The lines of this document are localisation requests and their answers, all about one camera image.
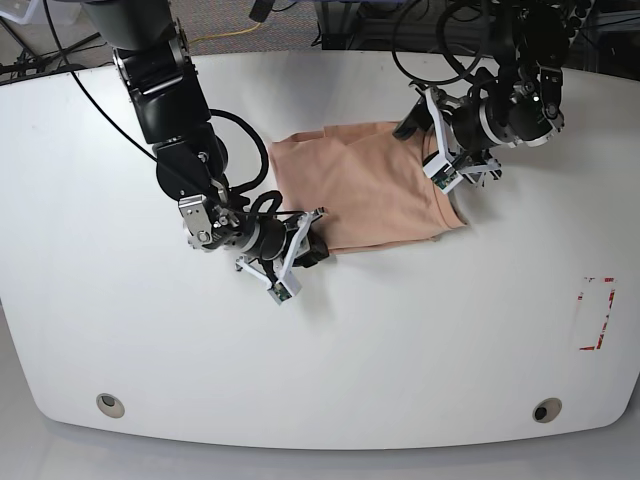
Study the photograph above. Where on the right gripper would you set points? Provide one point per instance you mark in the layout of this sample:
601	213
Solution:
268	239

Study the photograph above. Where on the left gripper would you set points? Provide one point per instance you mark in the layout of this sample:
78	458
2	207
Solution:
464	120

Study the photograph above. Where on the peach T-shirt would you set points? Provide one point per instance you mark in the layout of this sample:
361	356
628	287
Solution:
371	185

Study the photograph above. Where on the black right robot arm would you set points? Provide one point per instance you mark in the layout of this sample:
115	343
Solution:
151	53

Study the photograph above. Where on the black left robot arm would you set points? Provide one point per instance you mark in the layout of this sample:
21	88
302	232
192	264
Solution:
515	79

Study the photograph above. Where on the red tape rectangle marking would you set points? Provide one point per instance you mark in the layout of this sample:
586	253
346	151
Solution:
593	310

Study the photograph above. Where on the black tripod stand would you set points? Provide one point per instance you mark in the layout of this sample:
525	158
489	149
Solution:
29	60

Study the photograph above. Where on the translucent plastic storage box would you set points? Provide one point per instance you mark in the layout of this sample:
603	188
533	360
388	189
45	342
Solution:
32	12

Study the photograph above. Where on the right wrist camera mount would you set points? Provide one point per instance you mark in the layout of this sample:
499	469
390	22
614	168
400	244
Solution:
277	275

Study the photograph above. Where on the left table cable grommet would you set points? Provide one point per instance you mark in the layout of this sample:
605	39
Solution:
110	406

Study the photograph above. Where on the table cable grommet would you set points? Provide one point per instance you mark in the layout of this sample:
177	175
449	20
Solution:
110	406
547	410

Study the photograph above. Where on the right table cable grommet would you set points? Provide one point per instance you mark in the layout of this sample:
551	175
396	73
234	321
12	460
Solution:
547	410

